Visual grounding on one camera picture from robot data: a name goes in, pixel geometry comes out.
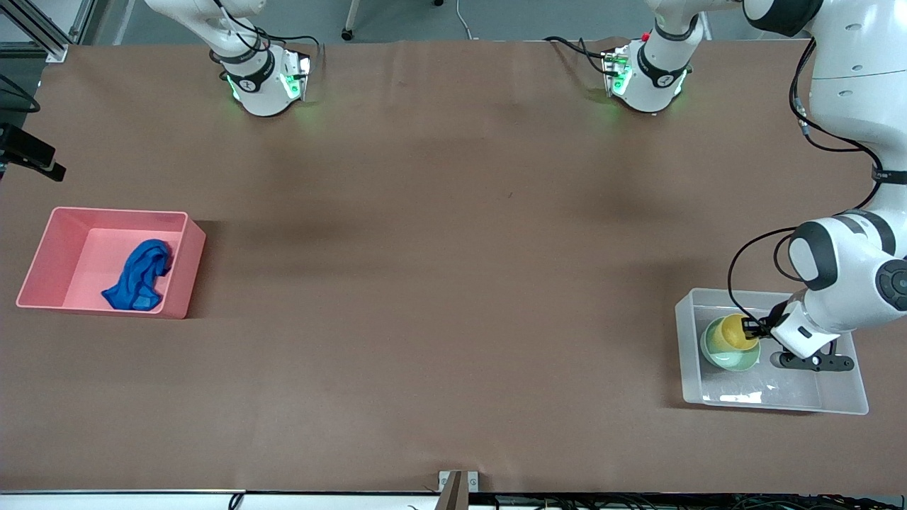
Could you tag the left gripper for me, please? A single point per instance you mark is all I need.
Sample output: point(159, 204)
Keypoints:
point(767, 322)

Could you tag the yellow plastic cup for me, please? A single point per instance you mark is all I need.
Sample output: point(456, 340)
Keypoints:
point(726, 334)

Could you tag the light green bowl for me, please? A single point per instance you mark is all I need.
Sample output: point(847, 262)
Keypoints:
point(730, 361)

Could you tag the blue cloth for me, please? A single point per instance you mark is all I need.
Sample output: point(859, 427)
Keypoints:
point(138, 280)

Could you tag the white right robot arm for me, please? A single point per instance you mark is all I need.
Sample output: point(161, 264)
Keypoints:
point(262, 92)

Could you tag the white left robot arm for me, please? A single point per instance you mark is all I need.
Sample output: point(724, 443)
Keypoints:
point(850, 71)

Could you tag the clear plastic box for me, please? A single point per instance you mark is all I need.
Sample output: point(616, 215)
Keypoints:
point(779, 389)

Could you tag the pink plastic box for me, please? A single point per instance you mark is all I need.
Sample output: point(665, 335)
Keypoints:
point(85, 262)

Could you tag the brown table cover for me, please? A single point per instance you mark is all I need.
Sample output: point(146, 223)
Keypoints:
point(453, 319)

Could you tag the chair leg with caster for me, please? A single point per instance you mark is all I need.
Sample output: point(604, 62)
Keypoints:
point(348, 21)

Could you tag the aluminium frame profile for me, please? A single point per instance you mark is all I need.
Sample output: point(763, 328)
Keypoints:
point(49, 28)

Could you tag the metal clamp bracket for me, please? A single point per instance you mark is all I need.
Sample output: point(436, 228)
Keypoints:
point(457, 485)

